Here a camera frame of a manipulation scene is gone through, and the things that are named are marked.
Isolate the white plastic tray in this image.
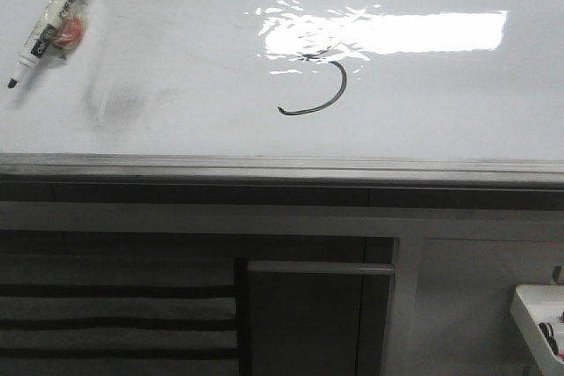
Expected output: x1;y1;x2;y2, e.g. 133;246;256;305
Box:
510;284;563;375

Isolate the grey table frame rail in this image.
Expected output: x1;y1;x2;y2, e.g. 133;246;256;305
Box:
1;182;563;241

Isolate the dark grey cabinet box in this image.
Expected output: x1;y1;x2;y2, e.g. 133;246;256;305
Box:
236;236;394;375

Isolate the white whiteboard with metal frame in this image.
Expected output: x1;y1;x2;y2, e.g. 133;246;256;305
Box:
1;0;563;186

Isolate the white whiteboard marker pen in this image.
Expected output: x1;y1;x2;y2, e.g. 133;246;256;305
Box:
7;0;77;89

